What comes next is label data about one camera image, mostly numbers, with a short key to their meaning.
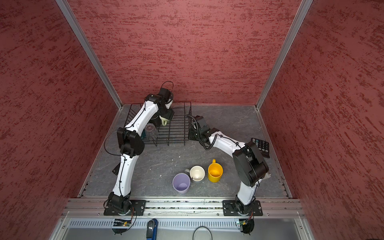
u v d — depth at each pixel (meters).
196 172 0.84
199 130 0.71
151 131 0.96
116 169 0.84
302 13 0.73
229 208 0.74
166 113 0.88
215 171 0.85
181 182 0.78
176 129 1.04
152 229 0.64
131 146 0.62
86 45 0.85
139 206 0.74
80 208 0.76
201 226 0.70
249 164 0.50
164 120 0.95
